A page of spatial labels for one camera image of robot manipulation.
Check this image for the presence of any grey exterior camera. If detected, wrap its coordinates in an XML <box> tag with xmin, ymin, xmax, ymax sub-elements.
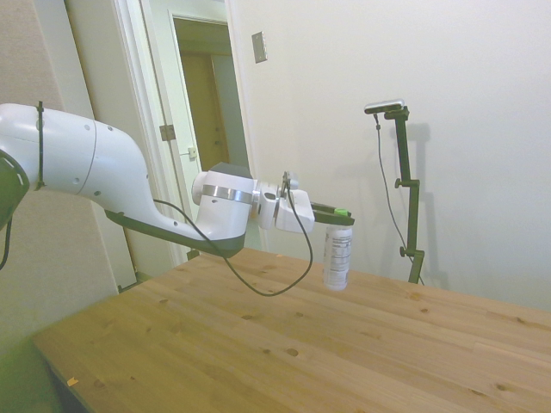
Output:
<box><xmin>363</xmin><ymin>99</ymin><xmax>407</xmax><ymax>116</ymax></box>

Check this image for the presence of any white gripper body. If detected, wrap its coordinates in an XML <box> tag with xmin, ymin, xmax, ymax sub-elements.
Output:
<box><xmin>257</xmin><ymin>182</ymin><xmax>316</xmax><ymax>234</ymax></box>

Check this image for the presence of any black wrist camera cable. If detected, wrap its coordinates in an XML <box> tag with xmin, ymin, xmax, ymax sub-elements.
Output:
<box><xmin>152</xmin><ymin>188</ymin><xmax>314</xmax><ymax>298</ymax></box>

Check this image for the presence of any brown wooden door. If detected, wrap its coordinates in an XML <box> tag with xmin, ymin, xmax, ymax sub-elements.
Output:
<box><xmin>179</xmin><ymin>50</ymin><xmax>230</xmax><ymax>161</ymax></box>

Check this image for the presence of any white door frame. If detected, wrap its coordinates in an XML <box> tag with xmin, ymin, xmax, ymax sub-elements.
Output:
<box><xmin>112</xmin><ymin>0</ymin><xmax>262</xmax><ymax>290</ymax></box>

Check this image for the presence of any white water bottle green cap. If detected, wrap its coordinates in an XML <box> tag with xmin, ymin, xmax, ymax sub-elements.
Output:
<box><xmin>322</xmin><ymin>207</ymin><xmax>356</xmax><ymax>293</ymax></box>

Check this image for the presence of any black camera stand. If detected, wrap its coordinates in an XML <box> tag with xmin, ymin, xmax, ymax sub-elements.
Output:
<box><xmin>382</xmin><ymin>107</ymin><xmax>427</xmax><ymax>286</ymax></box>

